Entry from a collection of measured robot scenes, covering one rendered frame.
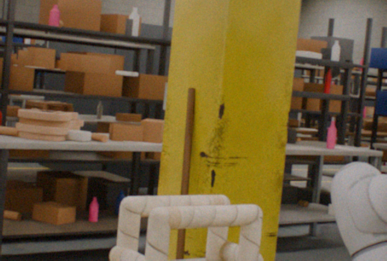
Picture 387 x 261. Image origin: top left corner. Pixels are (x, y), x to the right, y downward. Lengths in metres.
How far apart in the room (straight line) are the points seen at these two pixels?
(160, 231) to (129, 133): 4.29
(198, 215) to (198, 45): 1.17
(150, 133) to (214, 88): 3.26
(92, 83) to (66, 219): 1.40
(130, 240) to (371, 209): 0.45
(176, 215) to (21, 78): 4.91
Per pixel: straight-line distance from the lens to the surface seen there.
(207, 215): 1.09
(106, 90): 6.30
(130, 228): 1.12
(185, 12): 2.27
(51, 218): 5.27
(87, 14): 6.16
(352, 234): 1.38
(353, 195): 1.38
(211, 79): 2.13
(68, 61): 5.39
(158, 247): 1.06
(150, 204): 1.13
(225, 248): 1.22
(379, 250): 1.36
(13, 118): 6.79
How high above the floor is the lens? 1.40
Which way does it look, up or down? 3 degrees down
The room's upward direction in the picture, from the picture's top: 5 degrees clockwise
